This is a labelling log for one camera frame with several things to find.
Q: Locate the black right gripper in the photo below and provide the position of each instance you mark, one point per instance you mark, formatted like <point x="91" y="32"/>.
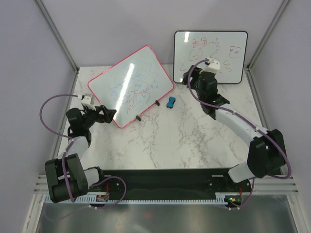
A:
<point x="195" y="74"/>

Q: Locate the black framed whiteboard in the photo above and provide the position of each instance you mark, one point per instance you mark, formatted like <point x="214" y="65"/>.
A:
<point x="226" y="47"/>

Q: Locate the blue whiteboard eraser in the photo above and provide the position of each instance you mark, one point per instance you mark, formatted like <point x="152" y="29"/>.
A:
<point x="170" y="102"/>

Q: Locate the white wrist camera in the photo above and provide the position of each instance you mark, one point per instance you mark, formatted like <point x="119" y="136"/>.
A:
<point x="212" y="65"/>
<point x="87" y="101"/>

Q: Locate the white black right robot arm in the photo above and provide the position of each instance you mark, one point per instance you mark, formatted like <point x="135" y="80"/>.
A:
<point x="266" y="148"/>

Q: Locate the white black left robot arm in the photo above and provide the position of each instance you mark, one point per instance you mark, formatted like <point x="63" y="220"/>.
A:
<point x="65" y="175"/>

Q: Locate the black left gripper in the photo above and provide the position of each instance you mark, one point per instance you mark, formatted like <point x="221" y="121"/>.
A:
<point x="98" y="112"/>

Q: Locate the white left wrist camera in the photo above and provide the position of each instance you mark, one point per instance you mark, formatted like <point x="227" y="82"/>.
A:
<point x="87" y="101"/>

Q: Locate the pink framed whiteboard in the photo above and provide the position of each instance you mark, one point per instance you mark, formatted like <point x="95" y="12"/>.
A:
<point x="132" y="85"/>

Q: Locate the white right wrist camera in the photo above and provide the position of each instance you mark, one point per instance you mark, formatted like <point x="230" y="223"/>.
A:
<point x="212" y="65"/>

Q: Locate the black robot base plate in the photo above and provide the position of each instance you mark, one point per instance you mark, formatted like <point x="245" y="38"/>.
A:
<point x="117" y="188"/>

